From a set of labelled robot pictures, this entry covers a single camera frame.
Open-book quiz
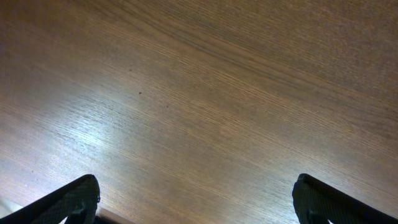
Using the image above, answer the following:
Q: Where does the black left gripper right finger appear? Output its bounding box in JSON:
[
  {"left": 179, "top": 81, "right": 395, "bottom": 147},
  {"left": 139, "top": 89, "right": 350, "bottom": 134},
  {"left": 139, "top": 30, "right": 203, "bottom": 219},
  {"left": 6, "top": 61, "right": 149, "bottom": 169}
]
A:
[{"left": 292, "top": 174, "right": 397, "bottom": 224}]

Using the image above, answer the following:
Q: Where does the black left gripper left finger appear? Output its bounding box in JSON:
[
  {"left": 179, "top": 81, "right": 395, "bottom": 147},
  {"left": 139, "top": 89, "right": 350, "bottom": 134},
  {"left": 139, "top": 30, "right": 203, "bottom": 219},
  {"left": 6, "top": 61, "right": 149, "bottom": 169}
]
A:
[{"left": 1, "top": 174, "right": 100, "bottom": 224}]

